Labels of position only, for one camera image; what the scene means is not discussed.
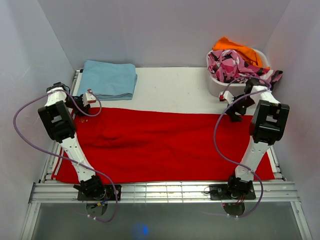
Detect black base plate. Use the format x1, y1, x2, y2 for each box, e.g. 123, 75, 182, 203
203, 184, 256, 201
76, 184, 122, 202

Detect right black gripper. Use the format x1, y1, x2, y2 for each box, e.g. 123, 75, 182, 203
225, 94, 256, 123

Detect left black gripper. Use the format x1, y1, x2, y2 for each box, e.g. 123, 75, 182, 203
64, 94, 91, 118

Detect orange garment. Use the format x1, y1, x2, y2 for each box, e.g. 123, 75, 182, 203
212, 36, 270, 69

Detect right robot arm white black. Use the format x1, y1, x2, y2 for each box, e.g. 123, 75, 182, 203
219, 77, 290, 200

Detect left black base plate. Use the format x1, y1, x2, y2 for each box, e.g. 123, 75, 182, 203
76, 184, 122, 202

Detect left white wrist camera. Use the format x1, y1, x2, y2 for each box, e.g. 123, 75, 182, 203
82, 89, 97, 106

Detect red trousers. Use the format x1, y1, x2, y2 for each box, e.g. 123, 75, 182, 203
50, 106, 276, 185

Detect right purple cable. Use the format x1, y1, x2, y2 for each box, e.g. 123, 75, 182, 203
201, 76, 273, 219

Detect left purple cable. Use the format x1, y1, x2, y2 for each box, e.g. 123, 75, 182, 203
12, 89, 119, 224

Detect aluminium rail frame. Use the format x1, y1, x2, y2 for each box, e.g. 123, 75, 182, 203
21, 67, 312, 240

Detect folded light blue trousers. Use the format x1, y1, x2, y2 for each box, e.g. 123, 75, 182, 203
77, 60, 138, 101

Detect pink camouflage trousers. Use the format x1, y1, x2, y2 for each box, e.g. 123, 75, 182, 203
206, 49, 283, 85

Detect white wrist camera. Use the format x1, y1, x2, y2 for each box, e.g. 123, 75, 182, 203
218, 90, 235, 104
82, 89, 97, 106

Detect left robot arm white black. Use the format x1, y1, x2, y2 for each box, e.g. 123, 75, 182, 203
38, 82, 106, 200

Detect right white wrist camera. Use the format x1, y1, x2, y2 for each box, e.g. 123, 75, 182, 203
218, 90, 235, 104

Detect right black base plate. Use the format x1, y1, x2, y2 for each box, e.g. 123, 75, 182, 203
203, 184, 256, 201

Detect white plastic basket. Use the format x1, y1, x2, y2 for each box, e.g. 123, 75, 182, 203
207, 48, 270, 97

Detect purple cable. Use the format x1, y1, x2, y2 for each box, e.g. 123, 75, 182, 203
12, 89, 119, 224
201, 76, 273, 219

